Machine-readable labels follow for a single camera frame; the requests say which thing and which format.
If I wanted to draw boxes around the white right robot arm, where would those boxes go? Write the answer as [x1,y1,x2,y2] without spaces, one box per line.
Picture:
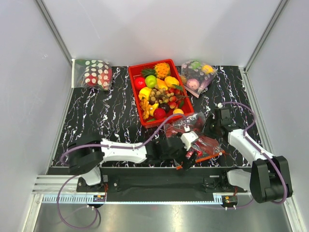
[203,107,293,204]

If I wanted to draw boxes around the lychee and longan bunch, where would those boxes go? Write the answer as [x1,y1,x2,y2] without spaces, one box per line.
[149,87,187,110]

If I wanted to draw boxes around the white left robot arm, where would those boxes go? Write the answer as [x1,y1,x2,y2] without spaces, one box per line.
[61,132,198,191]

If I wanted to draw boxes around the yellow pepper left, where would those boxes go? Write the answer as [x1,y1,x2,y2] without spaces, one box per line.
[138,87,152,101]

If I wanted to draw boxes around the red plastic bin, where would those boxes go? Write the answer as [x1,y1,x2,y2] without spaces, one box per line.
[128,59,194,128]

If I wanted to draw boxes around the clear zip top bag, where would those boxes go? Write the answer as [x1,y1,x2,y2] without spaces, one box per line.
[164,112,225,163]

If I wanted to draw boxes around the aluminium front rail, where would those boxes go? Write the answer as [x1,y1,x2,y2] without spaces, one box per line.
[32,175,250,207]

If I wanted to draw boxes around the yellow ginger root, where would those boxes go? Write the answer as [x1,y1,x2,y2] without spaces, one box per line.
[140,99,152,119]

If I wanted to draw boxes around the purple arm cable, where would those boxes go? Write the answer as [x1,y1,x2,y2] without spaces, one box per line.
[195,101,290,211]
[56,115,190,229]

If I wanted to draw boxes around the spotted bag with red fruit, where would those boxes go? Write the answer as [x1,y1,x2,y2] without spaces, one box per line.
[71,59,112,90]

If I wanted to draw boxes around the dark purple mangosteen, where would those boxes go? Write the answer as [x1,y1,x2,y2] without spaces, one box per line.
[159,103,170,113]

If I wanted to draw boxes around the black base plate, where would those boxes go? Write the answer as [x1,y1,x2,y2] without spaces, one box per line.
[76,167,248,204]

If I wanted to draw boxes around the spotted bag with vegetables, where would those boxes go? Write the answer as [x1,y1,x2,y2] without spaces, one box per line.
[180,60,217,98]

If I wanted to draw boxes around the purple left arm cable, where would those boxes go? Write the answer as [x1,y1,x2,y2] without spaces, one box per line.
[56,115,190,229]

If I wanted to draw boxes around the red plastic lobster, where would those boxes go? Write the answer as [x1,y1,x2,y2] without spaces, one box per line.
[164,121,224,161]

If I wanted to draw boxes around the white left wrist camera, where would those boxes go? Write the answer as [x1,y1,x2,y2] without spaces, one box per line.
[181,131,199,151]

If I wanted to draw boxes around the purple onion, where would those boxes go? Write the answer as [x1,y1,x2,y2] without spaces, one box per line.
[186,78,200,90]

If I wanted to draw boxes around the orange pineapple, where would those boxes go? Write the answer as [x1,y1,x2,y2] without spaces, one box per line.
[154,62,170,79]

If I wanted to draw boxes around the green apple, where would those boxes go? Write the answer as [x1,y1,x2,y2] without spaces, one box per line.
[145,75,157,88]

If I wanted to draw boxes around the red apple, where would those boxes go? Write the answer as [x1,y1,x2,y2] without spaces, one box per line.
[134,77,146,90]

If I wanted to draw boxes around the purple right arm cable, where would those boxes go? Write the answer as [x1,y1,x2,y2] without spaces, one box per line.
[195,101,290,211]

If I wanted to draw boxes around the red wrinkled fruit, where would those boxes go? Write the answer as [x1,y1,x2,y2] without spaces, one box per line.
[153,108,166,120]

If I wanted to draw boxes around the yellow round fruit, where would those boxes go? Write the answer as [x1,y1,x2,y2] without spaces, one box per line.
[173,109,184,115]

